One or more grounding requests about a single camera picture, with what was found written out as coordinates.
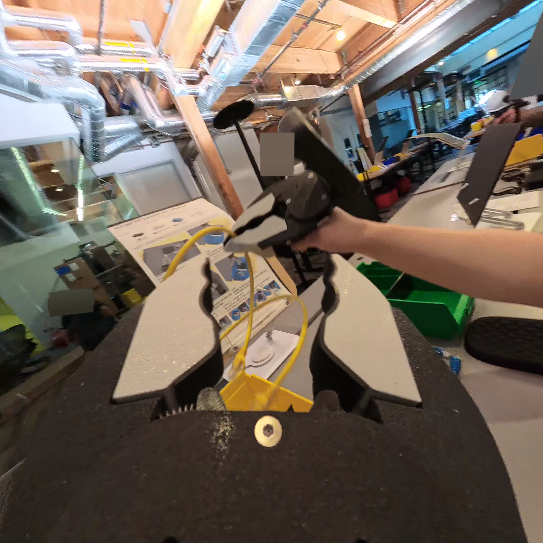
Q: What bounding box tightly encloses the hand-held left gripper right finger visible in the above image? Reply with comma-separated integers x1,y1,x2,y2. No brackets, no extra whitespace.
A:
310,255,423,415

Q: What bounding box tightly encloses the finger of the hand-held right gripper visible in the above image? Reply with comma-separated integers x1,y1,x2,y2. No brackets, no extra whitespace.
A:
223,213,293,258
232,191,281,235

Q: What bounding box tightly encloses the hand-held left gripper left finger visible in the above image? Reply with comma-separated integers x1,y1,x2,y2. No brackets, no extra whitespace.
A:
111,258,225,420

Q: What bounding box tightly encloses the green plastic bin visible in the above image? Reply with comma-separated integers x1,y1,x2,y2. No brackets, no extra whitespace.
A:
355,260,475,341

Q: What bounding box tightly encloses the yellow ethernet cable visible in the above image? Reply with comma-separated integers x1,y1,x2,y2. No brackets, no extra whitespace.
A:
162,226,309,384

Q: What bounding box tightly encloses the yellow plastic bin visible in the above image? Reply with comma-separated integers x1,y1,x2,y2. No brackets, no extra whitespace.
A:
219,372,315,413

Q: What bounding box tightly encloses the person's right forearm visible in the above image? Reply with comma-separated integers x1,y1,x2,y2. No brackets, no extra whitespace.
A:
367,218,543,308

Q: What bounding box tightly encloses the person's right hand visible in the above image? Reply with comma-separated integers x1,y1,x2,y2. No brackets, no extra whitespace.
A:
290,208,374,256

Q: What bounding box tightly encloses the white stand base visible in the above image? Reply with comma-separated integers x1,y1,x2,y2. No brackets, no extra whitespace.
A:
229,329,304,381

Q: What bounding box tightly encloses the black round floor stand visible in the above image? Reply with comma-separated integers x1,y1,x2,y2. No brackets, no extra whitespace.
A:
211,100,266,189

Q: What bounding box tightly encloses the instruction sheet on wooden board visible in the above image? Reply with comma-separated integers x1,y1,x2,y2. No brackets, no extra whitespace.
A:
107,196,298,338

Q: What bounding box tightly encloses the cardboard box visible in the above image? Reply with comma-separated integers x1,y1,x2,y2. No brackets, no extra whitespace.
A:
54,256,112,307

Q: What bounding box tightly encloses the black mesh pad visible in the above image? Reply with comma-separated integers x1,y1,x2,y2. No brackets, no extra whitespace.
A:
464,316,543,376

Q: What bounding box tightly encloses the black flat panel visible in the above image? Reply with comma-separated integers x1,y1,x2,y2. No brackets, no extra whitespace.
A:
456,121,523,226

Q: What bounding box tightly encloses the white hard hat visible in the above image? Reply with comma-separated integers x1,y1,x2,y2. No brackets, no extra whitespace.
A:
483,89,512,114

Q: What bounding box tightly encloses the silver flexible duct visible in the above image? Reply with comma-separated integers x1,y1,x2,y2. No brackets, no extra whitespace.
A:
0,57,107,164

